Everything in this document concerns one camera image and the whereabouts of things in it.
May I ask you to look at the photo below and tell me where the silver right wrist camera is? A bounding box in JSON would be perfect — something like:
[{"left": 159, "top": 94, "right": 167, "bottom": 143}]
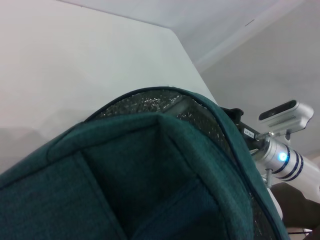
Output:
[{"left": 258, "top": 99, "right": 315, "bottom": 141}]

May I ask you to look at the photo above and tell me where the dark teal insulated lunch bag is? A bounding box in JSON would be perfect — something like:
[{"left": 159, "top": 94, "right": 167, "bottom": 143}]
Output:
[{"left": 0, "top": 86, "right": 290, "bottom": 240}]

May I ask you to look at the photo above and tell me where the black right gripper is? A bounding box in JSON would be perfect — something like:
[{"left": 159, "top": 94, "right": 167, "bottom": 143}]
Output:
[{"left": 219, "top": 107, "right": 266, "bottom": 156}]

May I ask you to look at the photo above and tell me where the right gripper cable with plug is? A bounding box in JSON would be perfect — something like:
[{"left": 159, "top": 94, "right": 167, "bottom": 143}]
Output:
[{"left": 254, "top": 131, "right": 275, "bottom": 188}]

